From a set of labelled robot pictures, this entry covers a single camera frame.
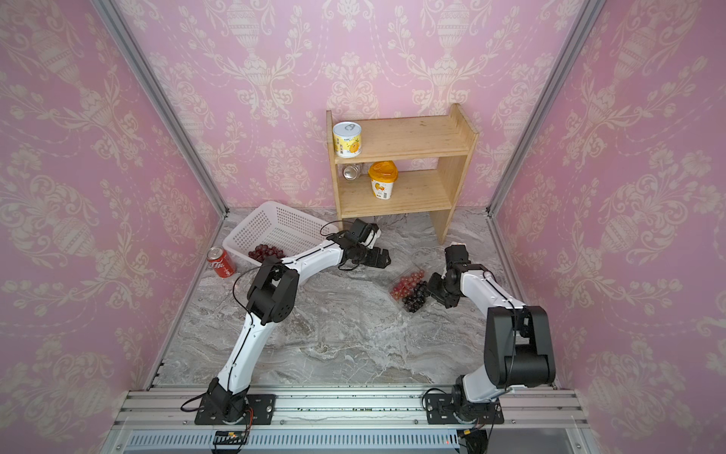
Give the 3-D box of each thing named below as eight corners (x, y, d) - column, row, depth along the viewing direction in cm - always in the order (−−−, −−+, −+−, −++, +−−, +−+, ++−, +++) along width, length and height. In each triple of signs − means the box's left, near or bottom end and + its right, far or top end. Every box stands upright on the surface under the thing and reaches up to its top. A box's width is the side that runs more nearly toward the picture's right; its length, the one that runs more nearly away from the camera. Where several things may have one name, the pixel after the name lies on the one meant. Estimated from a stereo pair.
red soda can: (217, 278, 102) (203, 261, 93) (223, 264, 106) (209, 246, 97) (234, 278, 102) (221, 261, 93) (239, 264, 106) (227, 246, 97)
